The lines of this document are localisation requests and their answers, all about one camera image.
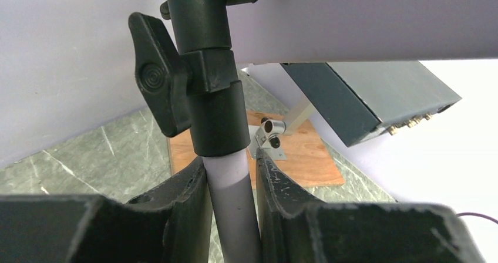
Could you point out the metal mounting bracket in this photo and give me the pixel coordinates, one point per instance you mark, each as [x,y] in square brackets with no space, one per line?
[267,136]

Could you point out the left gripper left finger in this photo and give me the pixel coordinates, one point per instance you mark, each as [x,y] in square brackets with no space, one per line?
[169,223]

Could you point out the white perforated music stand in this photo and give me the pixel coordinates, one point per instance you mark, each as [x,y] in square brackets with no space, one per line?
[190,82]

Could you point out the dark green rack unit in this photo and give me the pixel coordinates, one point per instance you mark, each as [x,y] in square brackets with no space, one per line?
[363,100]

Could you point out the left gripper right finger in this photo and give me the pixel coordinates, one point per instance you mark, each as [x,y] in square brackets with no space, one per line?
[296,226]

